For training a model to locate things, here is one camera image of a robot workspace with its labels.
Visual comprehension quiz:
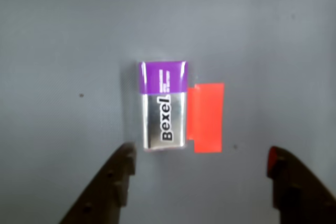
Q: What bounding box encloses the gray table mat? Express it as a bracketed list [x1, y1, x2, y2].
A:
[0, 0, 336, 224]

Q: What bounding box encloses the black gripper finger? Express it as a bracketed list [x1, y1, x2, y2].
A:
[58, 142, 137, 224]
[266, 146, 336, 224]

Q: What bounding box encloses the red tape marker patch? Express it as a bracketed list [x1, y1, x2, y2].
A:
[186, 82, 225, 154]

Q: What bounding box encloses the purple silver Bexel battery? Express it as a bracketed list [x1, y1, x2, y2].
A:
[138, 60, 191, 153]

